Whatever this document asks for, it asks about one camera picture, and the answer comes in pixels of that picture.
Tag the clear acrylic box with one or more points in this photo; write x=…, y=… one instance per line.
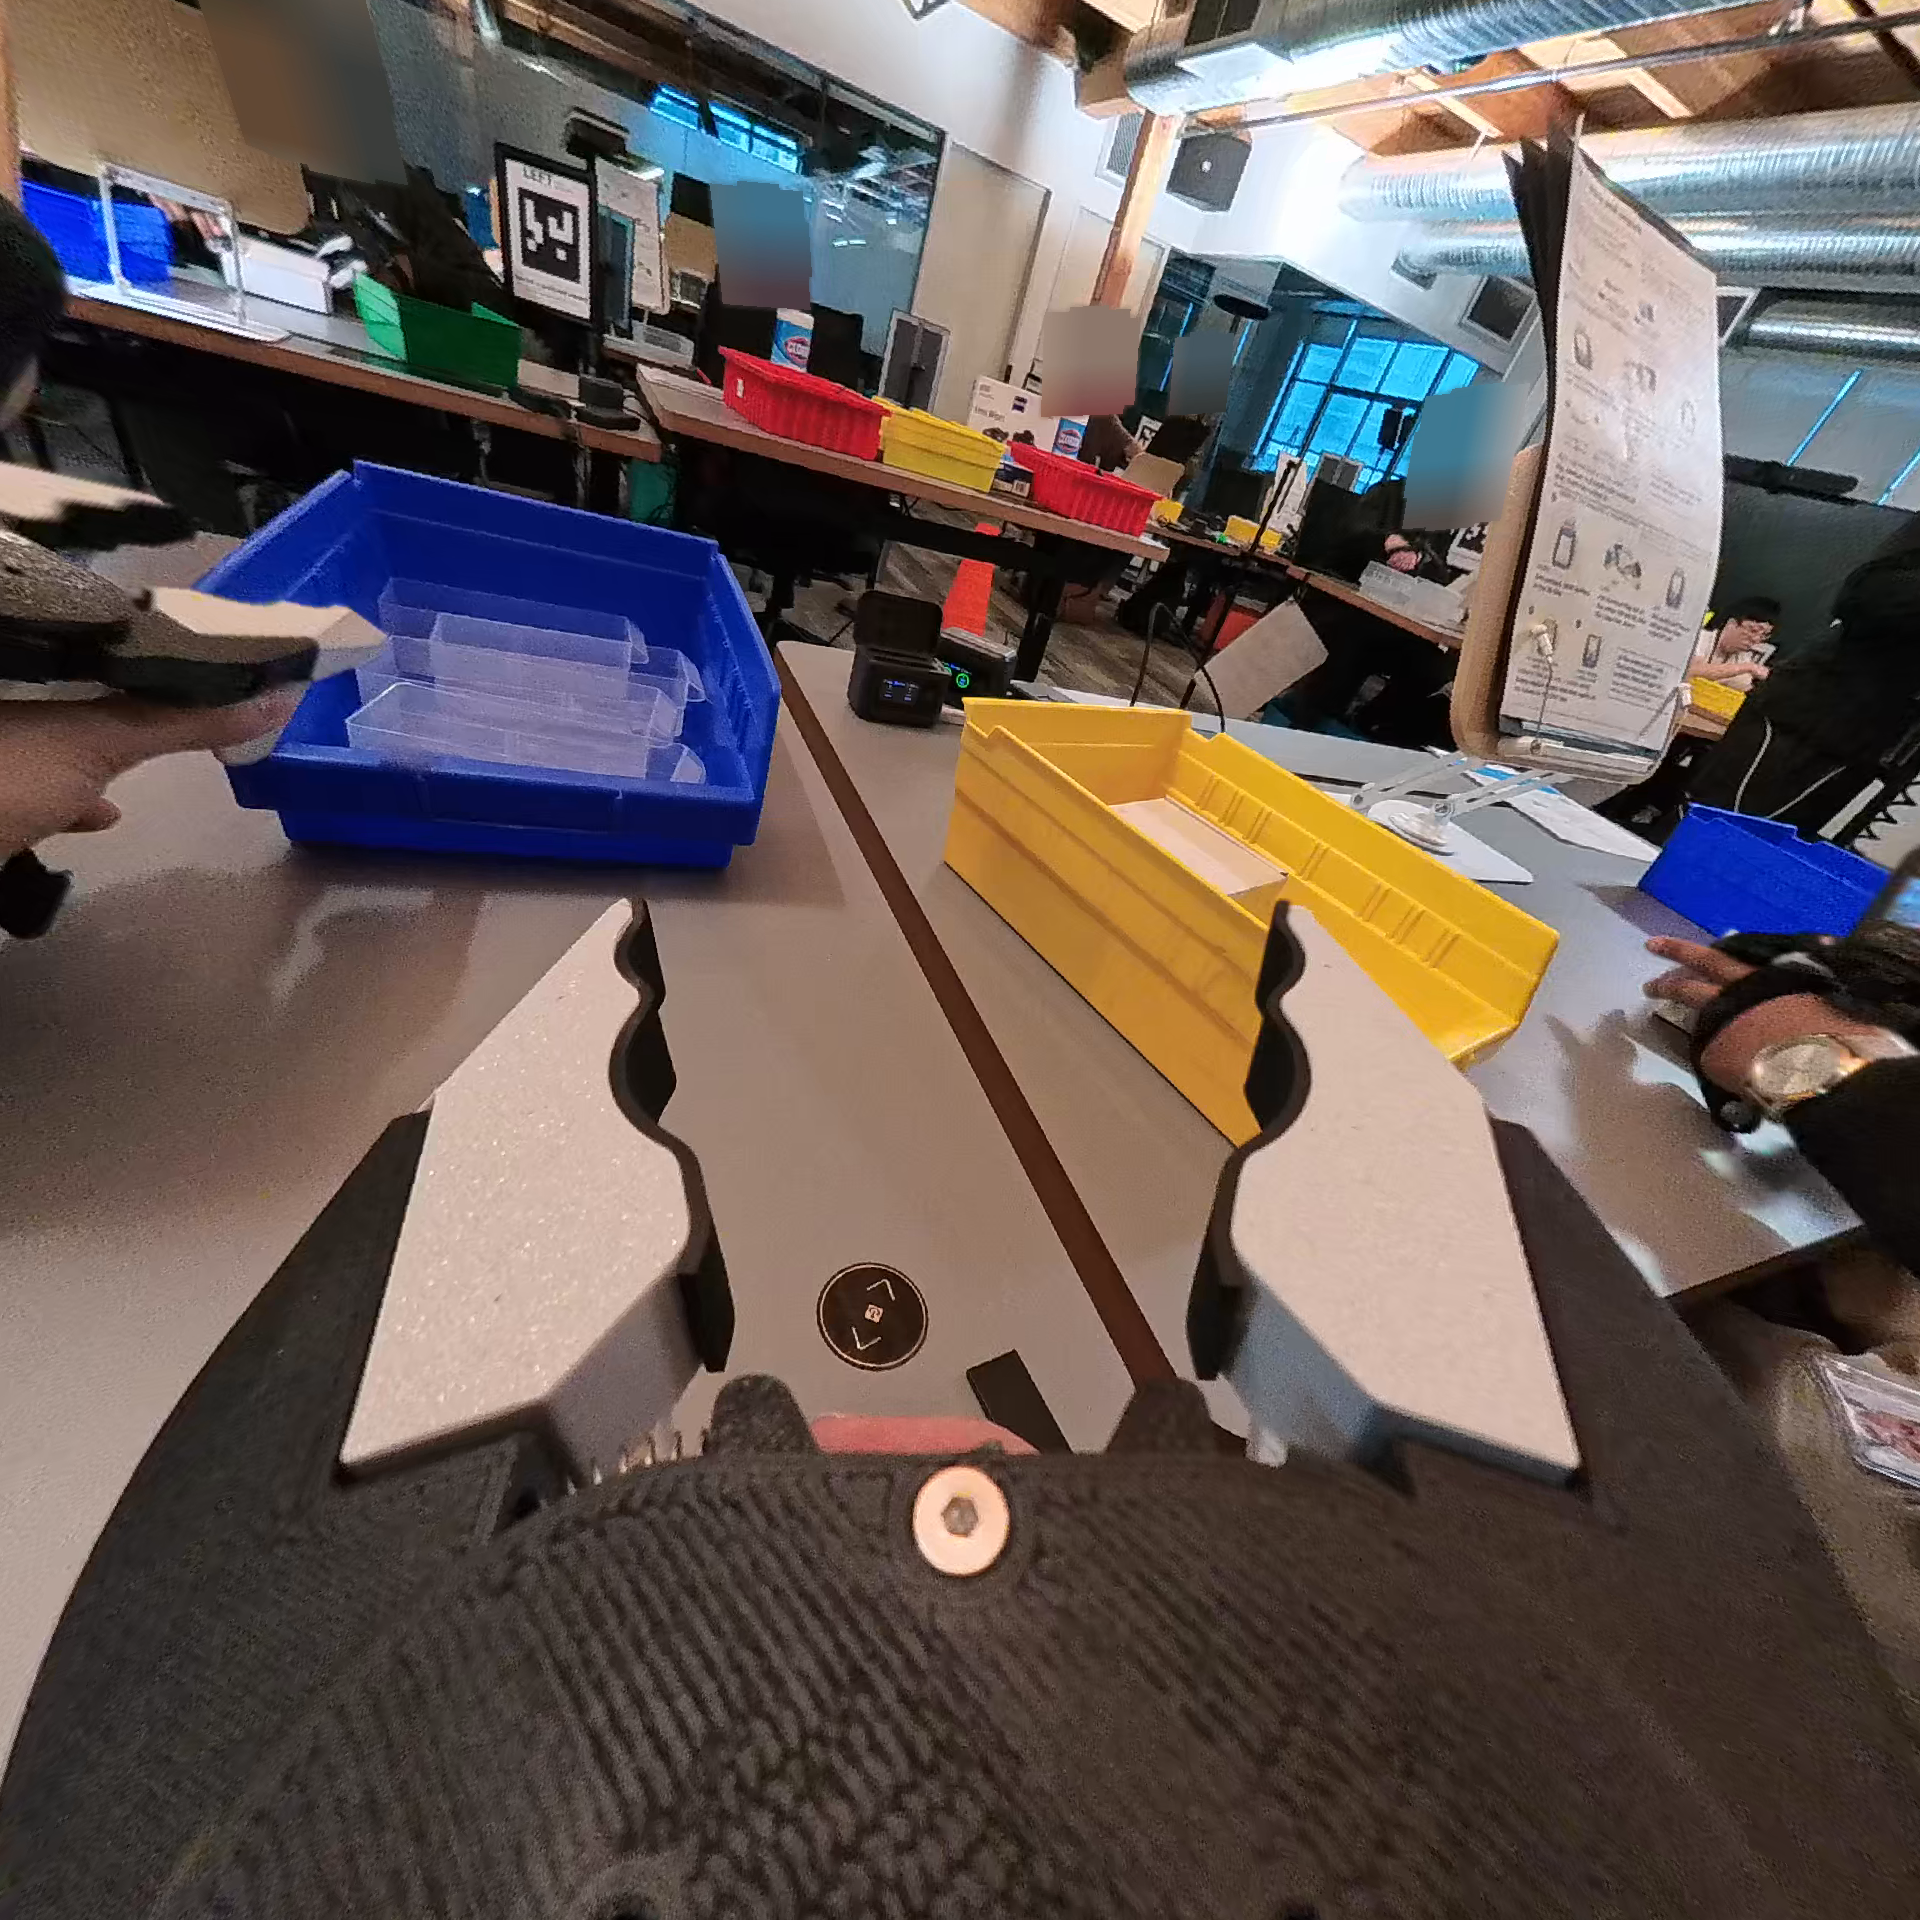
x=173, y=248

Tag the red plastic basket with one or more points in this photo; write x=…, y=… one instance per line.
x=1088, y=489
x=794, y=404

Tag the black battery device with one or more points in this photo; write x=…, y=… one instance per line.
x=983, y=668

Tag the short clear plastic tray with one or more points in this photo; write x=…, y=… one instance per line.
x=494, y=608

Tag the black charger case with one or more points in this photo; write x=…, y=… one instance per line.
x=897, y=661

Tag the printed instruction sheet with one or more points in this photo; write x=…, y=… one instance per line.
x=1629, y=451

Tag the silver ventilation duct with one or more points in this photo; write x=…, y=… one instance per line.
x=1771, y=181

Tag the plastic card packet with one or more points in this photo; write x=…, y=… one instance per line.
x=1875, y=1419

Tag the another person's forearm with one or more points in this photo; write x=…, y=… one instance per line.
x=1869, y=1155

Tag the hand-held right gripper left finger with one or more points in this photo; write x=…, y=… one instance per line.
x=524, y=1201

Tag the green plastic bin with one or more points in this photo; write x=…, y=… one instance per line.
x=435, y=331

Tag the long yellow plastic bin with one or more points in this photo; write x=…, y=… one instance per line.
x=1081, y=901

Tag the yellow plastic basket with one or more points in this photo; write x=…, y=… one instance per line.
x=943, y=446

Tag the large clear plastic tray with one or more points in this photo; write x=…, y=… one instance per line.
x=511, y=747

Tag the round black desk controller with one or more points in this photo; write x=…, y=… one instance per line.
x=872, y=1317

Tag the grey tilted board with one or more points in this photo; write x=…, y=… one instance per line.
x=1268, y=661

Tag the silver wrist watch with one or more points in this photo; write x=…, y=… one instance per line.
x=1809, y=1069

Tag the small blue plastic bin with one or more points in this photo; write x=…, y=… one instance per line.
x=1755, y=878

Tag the orange traffic cone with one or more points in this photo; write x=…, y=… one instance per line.
x=968, y=601

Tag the wooden clipboard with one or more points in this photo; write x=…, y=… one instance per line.
x=1492, y=630

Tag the black white tag board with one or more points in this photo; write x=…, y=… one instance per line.
x=548, y=225

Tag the medium clear plastic tray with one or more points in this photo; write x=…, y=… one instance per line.
x=450, y=705

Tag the large blue plastic bin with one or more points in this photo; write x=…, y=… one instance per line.
x=494, y=833

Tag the wipes canister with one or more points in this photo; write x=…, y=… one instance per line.
x=792, y=341

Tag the black wall speaker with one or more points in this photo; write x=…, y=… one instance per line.
x=1209, y=168

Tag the person's left hand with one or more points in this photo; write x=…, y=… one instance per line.
x=75, y=764

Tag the blue storage bin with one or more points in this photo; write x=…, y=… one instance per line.
x=75, y=232

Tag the white cardboard piece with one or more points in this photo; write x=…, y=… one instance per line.
x=1201, y=848

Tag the narrow clear plastic tray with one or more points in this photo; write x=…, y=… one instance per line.
x=601, y=661

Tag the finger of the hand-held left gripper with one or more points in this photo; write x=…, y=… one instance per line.
x=255, y=630
x=75, y=493

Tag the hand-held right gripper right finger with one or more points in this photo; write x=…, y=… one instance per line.
x=1395, y=1245

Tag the long background table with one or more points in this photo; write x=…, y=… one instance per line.
x=375, y=382

